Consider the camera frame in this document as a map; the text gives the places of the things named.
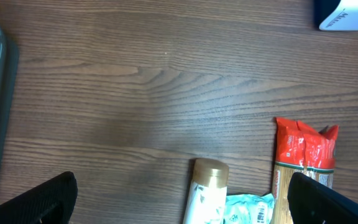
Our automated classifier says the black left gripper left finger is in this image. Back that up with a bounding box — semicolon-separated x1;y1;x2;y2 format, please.
0;171;78;224

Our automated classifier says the orange long noodle packet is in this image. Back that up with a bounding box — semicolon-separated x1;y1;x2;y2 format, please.
271;118;339;223

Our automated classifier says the teal snack packet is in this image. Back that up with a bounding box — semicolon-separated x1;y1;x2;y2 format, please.
222;194;275;224

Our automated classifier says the white tube with gold cap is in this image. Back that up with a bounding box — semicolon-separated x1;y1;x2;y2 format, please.
183;158;229;224

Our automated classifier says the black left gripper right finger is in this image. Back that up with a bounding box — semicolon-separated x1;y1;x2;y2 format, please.
288;172;358;224

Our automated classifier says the white barcode scanner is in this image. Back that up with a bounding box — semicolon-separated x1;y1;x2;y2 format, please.
313;0;358;31

